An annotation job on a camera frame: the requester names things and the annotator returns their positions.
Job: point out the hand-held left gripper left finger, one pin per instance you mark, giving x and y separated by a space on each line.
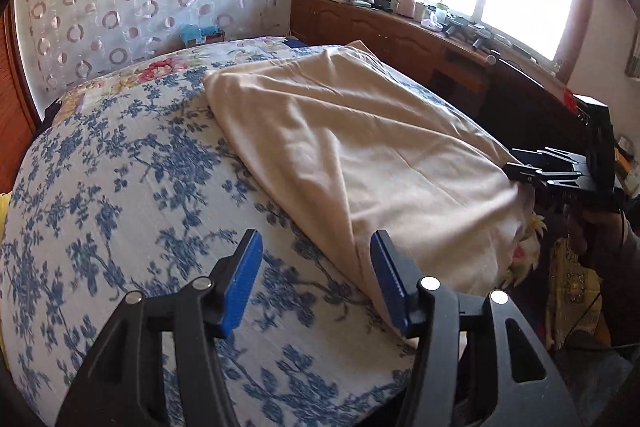
242 287

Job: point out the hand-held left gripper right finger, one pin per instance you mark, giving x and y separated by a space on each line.
392 287

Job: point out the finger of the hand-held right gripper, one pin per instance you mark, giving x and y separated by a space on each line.
550 158
545 180

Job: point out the beige printed t-shirt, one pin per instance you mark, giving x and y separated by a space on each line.
375 147

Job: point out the person's right hand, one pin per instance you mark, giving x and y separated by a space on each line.
595 232

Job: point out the yellow patterned cloth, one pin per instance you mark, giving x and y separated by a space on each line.
570 287

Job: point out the blue floral bedsheet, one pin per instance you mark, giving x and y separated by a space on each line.
125 207

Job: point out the jar with green lid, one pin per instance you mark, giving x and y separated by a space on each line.
441 13

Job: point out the white cup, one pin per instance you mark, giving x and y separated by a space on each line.
420 11

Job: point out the wooden cabinet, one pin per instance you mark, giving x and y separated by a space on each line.
380 37

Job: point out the white bottle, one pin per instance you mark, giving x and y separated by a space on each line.
407 2

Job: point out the pink floral bedsheet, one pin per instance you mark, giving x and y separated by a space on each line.
155 69

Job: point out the navy blue blanket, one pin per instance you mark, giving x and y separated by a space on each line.
296 42

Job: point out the blue tissue box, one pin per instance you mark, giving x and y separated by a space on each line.
194 35

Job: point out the wooden louvered wardrobe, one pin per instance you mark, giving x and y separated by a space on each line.
12 97

